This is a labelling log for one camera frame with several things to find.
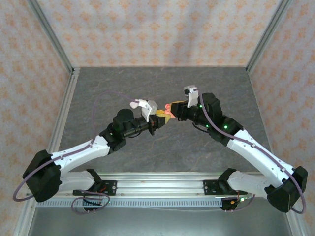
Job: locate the pink earbud charging case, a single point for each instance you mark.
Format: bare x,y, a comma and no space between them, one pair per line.
167,107

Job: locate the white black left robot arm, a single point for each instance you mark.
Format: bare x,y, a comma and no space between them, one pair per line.
78,152

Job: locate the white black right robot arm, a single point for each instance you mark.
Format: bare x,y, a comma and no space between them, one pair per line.
258,157

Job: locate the small lit circuit board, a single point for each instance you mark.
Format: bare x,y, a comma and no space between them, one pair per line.
240,200

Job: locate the brushed metal panel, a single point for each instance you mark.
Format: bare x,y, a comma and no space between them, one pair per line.
157,223

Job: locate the aluminium side rail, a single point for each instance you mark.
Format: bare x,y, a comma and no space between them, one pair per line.
261,110
60,123

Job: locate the wide aluminium base rail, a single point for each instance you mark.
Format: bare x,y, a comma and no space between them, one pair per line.
160,184

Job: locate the aluminium frame post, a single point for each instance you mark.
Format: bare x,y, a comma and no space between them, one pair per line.
268,34
51,37

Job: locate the aluminium lower frame rail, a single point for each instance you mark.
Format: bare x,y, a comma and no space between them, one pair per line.
24,218
297,225

